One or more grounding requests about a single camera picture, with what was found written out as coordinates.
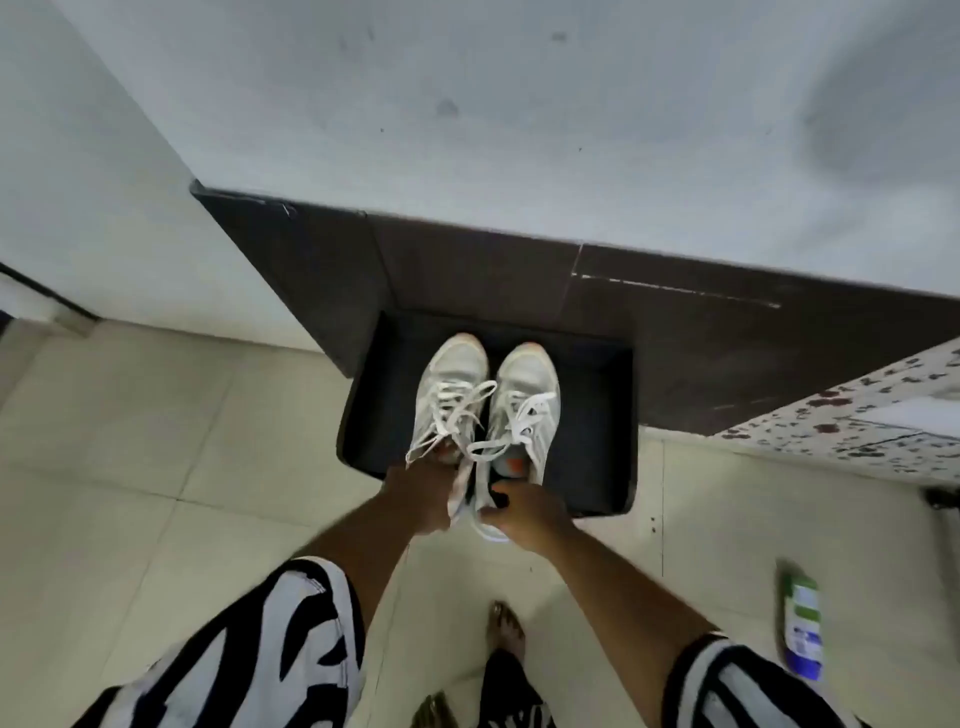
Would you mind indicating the person's left forearm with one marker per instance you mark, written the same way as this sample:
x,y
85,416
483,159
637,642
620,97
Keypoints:
x,y
367,555

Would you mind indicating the zebra striped garment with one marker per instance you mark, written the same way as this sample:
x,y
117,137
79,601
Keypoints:
x,y
262,660

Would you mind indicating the person's right hand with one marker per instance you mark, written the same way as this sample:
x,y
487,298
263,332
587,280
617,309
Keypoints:
x,y
525,517

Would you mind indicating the white floral patterned sheet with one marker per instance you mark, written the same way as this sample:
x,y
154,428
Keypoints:
x,y
862,420

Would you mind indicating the person's left hand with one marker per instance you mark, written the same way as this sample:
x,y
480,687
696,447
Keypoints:
x,y
420,495

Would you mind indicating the grey sneaker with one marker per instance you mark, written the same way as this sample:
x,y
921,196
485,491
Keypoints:
x,y
529,375
450,364

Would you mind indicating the person's right foot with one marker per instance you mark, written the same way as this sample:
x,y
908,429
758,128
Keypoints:
x,y
504,630

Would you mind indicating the green blue white bottle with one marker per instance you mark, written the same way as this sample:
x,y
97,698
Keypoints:
x,y
802,630

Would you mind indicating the dark brown wooden cabinet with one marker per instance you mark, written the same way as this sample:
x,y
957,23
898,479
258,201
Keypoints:
x,y
675,337

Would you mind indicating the person's right forearm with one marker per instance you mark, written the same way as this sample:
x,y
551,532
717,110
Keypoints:
x,y
622,622

